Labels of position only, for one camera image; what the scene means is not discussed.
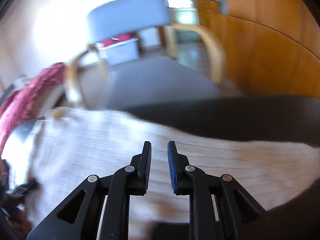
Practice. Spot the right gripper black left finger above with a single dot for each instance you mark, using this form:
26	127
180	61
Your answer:
99	207

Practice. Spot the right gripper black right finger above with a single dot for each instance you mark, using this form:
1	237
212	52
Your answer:
219	207

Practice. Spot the white knit sweater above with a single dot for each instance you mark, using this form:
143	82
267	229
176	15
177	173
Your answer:
70	144

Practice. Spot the red ruffled duvet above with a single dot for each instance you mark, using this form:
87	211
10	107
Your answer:
19	107

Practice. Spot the grey cushioned wooden armchair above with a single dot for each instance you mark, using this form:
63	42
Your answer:
154	79

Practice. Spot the grey plastic storage bin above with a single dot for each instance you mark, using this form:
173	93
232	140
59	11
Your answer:
120	51

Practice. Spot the wooden wardrobe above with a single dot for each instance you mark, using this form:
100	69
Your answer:
271	46

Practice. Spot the red fabric storage box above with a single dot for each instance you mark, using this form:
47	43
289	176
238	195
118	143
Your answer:
117	39

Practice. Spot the bed with white frame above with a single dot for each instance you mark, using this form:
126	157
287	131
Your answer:
47	98

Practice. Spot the wooden door with handle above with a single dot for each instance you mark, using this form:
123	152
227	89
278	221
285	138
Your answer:
209	13

